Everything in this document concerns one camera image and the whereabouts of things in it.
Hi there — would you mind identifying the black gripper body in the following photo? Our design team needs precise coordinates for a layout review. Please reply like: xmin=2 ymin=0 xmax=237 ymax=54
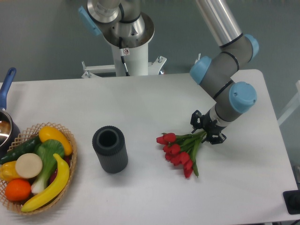
xmin=202 ymin=111 xmax=226 ymax=136

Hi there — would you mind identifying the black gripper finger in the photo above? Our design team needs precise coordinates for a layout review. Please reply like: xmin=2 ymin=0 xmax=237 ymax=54
xmin=190 ymin=110 xmax=205 ymax=133
xmin=202 ymin=133 xmax=226 ymax=144

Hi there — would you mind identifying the red tulip bouquet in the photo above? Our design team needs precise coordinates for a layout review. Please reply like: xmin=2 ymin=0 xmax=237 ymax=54
xmin=156 ymin=131 xmax=206 ymax=179

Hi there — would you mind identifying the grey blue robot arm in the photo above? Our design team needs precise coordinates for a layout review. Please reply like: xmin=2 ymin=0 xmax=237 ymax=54
xmin=78 ymin=0 xmax=259 ymax=144

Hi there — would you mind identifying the dark grey ribbed vase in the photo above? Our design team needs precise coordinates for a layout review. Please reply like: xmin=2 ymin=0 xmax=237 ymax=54
xmin=92 ymin=126 xmax=128 ymax=174

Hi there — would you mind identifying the black device at edge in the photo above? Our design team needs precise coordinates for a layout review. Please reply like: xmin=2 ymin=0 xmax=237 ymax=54
xmin=283 ymin=190 xmax=300 ymax=215

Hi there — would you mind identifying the red item in basket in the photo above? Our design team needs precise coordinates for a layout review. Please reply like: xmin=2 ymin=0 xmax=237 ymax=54
xmin=48 ymin=156 xmax=71 ymax=185

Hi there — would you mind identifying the yellow banana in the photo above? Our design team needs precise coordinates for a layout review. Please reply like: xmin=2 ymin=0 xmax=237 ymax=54
xmin=21 ymin=153 xmax=70 ymax=213

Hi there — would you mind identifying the yellow squash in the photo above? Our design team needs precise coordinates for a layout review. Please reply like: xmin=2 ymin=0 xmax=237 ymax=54
xmin=38 ymin=126 xmax=73 ymax=156

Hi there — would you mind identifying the green bok choy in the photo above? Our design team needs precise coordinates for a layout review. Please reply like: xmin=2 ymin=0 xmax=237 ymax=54
xmin=31 ymin=139 xmax=65 ymax=195

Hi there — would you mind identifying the green cucumber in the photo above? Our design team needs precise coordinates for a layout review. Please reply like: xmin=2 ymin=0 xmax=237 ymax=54
xmin=0 ymin=136 xmax=41 ymax=165

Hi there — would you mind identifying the beige round disc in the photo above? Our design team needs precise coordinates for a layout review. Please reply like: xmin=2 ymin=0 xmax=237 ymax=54
xmin=15 ymin=153 xmax=43 ymax=179

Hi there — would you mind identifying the orange fruit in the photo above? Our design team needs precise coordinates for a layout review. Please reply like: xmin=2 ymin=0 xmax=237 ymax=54
xmin=5 ymin=179 xmax=31 ymax=202

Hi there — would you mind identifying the yellow bell pepper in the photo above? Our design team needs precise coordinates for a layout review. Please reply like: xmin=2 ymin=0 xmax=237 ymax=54
xmin=0 ymin=161 xmax=21 ymax=182

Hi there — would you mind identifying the woven wicker basket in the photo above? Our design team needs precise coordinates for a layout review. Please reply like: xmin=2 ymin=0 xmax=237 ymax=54
xmin=0 ymin=122 xmax=77 ymax=215

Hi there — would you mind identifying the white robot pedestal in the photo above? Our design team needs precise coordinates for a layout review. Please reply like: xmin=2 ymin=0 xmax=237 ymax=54
xmin=104 ymin=12 xmax=155 ymax=76

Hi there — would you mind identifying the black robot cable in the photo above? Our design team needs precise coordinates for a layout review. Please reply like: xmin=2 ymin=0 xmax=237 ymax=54
xmin=118 ymin=37 xmax=130 ymax=77

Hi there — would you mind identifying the blue handled saucepan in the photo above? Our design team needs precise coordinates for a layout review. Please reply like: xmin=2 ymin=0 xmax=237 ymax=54
xmin=0 ymin=67 xmax=20 ymax=158

